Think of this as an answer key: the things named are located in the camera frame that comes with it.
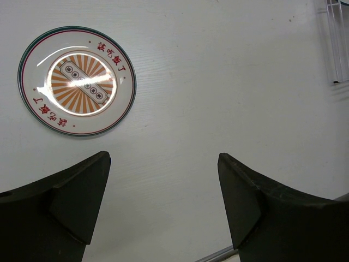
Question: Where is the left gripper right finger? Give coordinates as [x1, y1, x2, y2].
[218, 153, 348, 262]

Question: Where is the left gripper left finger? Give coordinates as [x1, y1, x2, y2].
[1, 151, 111, 261]

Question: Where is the orange sunburst plate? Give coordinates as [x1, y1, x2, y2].
[17, 26, 137, 137]

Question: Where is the white wire dish rack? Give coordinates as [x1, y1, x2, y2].
[315, 1, 348, 85]

